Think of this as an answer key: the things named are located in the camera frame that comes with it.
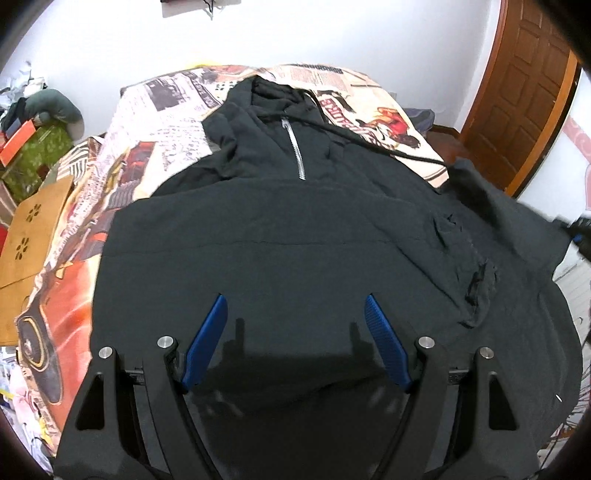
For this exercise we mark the black zip hoodie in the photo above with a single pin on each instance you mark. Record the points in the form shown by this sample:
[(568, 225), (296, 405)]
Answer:
[(277, 230)]

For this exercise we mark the wooden folding table board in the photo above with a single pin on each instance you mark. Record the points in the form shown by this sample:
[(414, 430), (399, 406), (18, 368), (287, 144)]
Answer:
[(32, 230)]

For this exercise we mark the green patterned box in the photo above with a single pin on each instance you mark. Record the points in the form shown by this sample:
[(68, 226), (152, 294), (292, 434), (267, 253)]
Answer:
[(41, 147)]

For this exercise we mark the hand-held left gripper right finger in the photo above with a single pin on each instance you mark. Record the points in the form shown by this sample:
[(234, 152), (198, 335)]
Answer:
[(385, 341)]

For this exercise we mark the dark grey cloth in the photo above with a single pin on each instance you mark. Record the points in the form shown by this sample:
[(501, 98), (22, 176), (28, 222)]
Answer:
[(422, 117)]

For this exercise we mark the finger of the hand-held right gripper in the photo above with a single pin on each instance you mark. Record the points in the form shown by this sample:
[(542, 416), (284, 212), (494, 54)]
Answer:
[(577, 235)]

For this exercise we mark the printed newspaper pattern blanket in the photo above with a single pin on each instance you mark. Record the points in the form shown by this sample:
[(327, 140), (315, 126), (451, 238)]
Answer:
[(152, 138)]

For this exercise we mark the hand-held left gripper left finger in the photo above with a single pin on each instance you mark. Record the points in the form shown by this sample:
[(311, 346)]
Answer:
[(207, 337)]

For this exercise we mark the brown wooden door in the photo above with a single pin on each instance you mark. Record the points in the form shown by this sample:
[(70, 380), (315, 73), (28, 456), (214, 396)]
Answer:
[(517, 92)]

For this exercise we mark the pile of clothes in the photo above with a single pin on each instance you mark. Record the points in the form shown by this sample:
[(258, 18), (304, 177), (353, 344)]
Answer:
[(18, 87)]

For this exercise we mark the white wardrobe door pink print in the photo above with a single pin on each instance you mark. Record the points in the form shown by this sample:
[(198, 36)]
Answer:
[(579, 134)]

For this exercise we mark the orange box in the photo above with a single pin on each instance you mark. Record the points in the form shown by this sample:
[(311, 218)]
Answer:
[(18, 141)]

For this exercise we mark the yellow pillow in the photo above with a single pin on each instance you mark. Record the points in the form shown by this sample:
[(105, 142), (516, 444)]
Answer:
[(203, 65)]

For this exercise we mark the grey plush pillow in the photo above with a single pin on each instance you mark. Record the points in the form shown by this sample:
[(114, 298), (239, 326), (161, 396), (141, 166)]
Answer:
[(55, 104)]

